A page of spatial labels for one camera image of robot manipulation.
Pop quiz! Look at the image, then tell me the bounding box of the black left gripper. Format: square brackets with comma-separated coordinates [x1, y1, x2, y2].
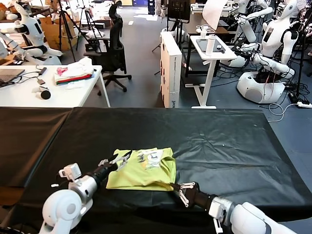
[96, 150, 134, 180]

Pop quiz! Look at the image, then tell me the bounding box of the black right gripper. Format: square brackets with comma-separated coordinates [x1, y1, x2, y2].
[170, 181, 210, 208]

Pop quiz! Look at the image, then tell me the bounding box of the yellow-green printed t-shirt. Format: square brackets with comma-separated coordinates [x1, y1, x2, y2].
[106, 147, 176, 192]

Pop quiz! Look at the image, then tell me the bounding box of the stack of folded clothes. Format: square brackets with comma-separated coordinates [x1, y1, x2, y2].
[53, 57, 95, 86]

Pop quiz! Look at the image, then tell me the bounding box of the wide black tablecloth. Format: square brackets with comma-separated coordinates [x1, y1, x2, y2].
[4, 107, 312, 234]

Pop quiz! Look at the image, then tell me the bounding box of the white plastic packet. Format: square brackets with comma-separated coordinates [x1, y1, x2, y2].
[65, 82, 85, 90]

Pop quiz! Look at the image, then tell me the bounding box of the narrow black tablecloth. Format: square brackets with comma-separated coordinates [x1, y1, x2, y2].
[0, 106, 74, 193]

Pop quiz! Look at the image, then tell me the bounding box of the white and black round controller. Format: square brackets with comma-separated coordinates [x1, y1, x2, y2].
[32, 85, 51, 100]

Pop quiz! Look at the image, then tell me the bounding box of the tall white cardboard box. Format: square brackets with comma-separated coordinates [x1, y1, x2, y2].
[159, 31, 183, 108]

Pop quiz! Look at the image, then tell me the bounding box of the black office chair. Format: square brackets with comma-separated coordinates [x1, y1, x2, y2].
[83, 0, 132, 96]

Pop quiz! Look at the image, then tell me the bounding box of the large white desk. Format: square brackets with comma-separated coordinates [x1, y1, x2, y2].
[0, 65, 111, 108]

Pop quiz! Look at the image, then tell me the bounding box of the grey laptop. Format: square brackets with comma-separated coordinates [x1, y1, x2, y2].
[0, 69, 26, 88]

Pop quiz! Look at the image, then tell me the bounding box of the small white standing desk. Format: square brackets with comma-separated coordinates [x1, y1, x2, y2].
[184, 35, 238, 110]

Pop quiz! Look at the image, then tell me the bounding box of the brown cardboard box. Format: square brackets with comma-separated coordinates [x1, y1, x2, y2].
[39, 16, 81, 52]

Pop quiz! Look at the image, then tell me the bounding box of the black tablet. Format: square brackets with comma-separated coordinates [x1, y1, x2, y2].
[196, 38, 226, 53]

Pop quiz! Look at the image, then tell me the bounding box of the white tumbler bottle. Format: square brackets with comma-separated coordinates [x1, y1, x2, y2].
[205, 34, 217, 56]

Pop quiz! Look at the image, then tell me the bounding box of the white robot with black waist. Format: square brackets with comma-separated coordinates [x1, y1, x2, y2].
[0, 0, 63, 66]

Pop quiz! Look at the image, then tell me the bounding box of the black light stand pole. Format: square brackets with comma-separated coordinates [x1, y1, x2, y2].
[289, 0, 312, 103]

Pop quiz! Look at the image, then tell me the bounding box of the dark wooden table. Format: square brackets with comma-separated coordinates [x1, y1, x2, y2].
[185, 14, 230, 78]

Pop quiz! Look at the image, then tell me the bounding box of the black monitor on stand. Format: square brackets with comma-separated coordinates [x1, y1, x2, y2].
[167, 0, 191, 32]

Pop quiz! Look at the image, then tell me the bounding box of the white hanging sheet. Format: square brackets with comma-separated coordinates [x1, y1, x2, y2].
[202, 0, 226, 31]

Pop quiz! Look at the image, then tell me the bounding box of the white robot on round base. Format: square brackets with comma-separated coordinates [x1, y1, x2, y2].
[229, 0, 299, 105]

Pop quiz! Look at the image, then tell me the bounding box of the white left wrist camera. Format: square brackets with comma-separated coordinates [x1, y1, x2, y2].
[58, 163, 81, 182]

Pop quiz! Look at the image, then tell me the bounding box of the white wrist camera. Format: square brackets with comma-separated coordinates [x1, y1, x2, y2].
[213, 217, 224, 232]
[58, 163, 81, 182]

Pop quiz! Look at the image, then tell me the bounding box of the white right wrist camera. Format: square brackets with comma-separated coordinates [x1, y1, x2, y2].
[213, 217, 224, 232]

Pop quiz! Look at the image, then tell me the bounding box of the white floor cable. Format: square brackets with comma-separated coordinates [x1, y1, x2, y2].
[268, 102, 299, 122]

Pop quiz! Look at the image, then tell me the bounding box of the black camera tripod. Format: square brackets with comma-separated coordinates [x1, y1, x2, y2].
[78, 6, 104, 53]
[55, 0, 85, 63]

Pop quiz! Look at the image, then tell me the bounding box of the white ring controller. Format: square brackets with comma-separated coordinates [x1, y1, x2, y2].
[195, 24, 216, 39]

